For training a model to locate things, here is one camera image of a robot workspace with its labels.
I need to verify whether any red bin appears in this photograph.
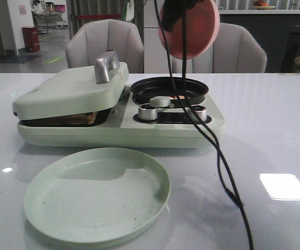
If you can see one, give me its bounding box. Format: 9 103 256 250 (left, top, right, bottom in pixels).
22 27 40 52

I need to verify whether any silver control knob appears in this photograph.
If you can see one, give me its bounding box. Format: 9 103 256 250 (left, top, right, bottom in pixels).
138 103 158 121
187 105 207 122

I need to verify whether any black round frying pan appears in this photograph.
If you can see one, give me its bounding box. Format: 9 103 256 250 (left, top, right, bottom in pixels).
131 77 209 108

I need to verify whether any green breakfast maker base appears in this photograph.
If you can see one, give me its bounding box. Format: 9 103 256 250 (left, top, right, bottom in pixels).
17 86 211 148

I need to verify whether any left grey upholstered chair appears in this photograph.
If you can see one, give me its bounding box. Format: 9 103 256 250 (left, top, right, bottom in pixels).
66 19 144 73

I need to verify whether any black cable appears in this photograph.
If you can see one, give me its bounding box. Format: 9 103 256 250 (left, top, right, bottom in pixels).
181 10 244 209
154 0 255 250

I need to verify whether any black gripper finger with tape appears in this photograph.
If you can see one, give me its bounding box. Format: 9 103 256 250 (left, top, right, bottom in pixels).
161 0 202 32

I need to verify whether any left silver control knob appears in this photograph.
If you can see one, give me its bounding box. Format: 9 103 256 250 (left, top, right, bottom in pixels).
138 103 158 121

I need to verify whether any fruit plate on counter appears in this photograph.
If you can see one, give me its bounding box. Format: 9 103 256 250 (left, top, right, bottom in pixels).
252 0 276 10

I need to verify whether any pink bowl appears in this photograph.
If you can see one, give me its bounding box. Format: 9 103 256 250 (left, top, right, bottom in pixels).
158 1 220 59

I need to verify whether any right grey upholstered chair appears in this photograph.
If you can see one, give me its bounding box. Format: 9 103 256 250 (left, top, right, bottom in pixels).
186 23 267 73

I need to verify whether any orange shrimp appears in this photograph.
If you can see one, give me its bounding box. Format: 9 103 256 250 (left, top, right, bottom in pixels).
168 95 185 100

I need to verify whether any bread slice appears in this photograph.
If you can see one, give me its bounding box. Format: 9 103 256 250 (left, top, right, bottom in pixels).
56 111 98 125

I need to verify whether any light green round plate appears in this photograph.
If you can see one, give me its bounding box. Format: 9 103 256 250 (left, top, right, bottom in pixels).
24 148 171 247

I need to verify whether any grey upholstered chair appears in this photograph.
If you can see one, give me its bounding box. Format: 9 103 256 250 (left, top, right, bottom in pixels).
66 19 144 73
186 23 267 73

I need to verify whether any dark kitchen counter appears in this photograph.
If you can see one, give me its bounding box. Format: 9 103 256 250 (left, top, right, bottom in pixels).
220 10 300 73

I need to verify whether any green breakfast maker lid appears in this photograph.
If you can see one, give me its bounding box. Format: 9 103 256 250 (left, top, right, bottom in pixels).
12 62 129 120

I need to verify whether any white refrigerator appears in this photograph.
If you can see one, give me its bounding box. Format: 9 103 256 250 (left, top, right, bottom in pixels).
143 1 169 73

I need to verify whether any right silver control knob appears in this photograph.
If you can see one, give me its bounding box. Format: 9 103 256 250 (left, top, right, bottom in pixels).
187 105 207 122

